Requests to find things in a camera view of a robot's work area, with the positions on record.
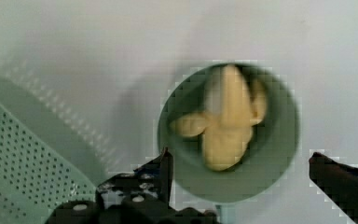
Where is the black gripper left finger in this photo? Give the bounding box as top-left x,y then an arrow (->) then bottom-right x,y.
45,148 -> 220,224

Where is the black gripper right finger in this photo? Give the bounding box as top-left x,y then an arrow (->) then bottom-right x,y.
309,152 -> 358,224

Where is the green perforated colander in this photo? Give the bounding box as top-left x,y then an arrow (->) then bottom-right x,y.
0,77 -> 103,224

